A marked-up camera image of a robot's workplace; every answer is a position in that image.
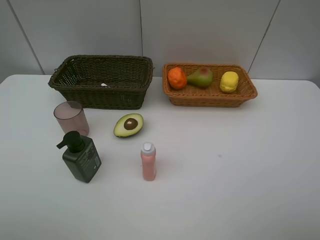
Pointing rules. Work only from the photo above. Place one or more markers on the yellow lemon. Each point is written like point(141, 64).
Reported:
point(229, 82)

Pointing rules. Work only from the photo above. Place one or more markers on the pink bottle white cap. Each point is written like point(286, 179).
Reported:
point(148, 161)

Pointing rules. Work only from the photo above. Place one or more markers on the translucent pink plastic cup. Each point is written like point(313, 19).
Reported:
point(71, 117)

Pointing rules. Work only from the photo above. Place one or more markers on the orange mandarin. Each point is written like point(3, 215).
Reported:
point(177, 78)

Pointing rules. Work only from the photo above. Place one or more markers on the orange wicker basket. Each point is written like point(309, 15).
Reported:
point(192, 96)

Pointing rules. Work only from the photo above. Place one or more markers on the green red pear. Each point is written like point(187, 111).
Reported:
point(201, 78)

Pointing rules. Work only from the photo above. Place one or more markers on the halved avocado with pit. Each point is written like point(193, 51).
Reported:
point(128, 125)

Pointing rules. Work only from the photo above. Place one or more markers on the dark brown wicker basket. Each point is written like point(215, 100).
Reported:
point(128, 77)

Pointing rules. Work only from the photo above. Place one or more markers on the dark green pump bottle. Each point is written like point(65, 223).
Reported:
point(81, 156)

